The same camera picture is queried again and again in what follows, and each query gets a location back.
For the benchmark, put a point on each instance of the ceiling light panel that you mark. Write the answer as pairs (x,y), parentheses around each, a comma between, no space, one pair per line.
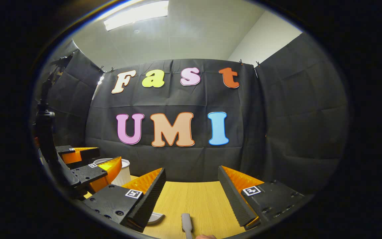
(136,15)

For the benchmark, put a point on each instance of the small grey broom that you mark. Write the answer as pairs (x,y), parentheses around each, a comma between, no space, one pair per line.
(186,224)

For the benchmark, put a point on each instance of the grey plastic dustpan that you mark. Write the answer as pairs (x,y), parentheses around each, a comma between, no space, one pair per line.
(156,218)

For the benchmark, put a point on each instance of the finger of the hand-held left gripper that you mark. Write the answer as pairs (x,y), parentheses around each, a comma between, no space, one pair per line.
(63,150)
(88,172)

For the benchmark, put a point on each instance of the wooden desktop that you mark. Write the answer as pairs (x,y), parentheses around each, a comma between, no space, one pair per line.
(197,199)

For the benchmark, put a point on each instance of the white ribbed garbage bin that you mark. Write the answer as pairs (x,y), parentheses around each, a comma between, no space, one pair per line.
(123,176)

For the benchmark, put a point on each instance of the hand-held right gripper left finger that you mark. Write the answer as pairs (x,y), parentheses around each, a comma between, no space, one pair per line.
(153,196)

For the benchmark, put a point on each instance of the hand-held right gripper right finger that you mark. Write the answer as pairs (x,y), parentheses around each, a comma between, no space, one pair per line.
(232,196)

